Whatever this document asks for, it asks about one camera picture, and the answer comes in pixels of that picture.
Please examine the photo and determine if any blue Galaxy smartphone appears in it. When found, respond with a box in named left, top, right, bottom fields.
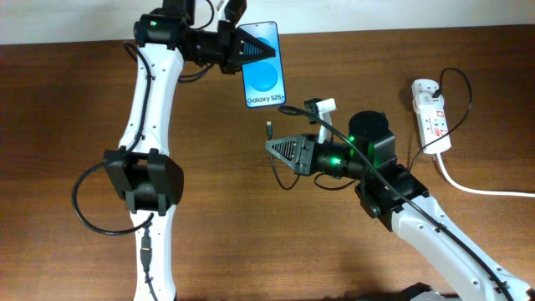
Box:
left=241, top=21, right=287, bottom=109

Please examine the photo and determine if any black USB charging cable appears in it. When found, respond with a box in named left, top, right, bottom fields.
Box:
left=265, top=68, right=473, bottom=191

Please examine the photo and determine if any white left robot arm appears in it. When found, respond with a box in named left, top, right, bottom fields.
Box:
left=104, top=0, right=275, bottom=300

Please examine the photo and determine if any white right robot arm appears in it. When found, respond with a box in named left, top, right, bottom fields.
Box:
left=265, top=105, right=534, bottom=300

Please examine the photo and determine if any white USB charger plug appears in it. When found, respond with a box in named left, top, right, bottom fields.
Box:
left=413, top=90, right=444, bottom=114

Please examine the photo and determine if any white power strip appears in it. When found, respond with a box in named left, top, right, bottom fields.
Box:
left=411, top=79, right=451, bottom=155

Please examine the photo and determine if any white power strip cord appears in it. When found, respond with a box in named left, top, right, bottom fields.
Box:
left=434, top=153, right=535, bottom=198

